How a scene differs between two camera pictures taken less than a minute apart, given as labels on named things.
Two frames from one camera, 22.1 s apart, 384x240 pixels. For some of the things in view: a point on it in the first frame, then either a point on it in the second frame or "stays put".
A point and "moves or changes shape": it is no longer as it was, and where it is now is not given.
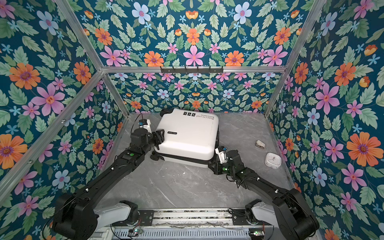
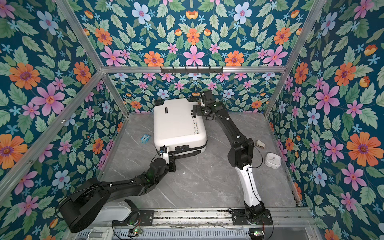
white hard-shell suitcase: [191, 137] moves or changes shape
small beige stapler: [260, 144] stays put
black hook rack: [192, 70] stays put
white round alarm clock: [272, 160] stays put
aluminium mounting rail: [191, 219] stays put
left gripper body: [156, 139] to [170, 167]
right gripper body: [224, 169] to [201, 110]
